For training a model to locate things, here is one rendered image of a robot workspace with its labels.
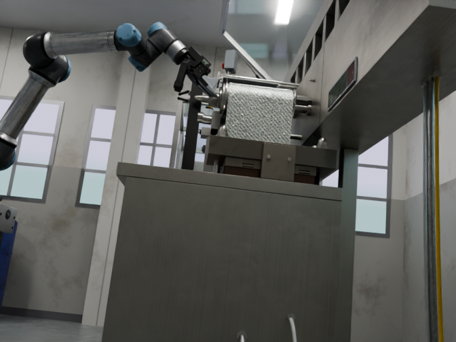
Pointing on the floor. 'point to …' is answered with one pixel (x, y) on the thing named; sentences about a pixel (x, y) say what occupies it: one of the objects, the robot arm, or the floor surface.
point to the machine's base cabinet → (222, 265)
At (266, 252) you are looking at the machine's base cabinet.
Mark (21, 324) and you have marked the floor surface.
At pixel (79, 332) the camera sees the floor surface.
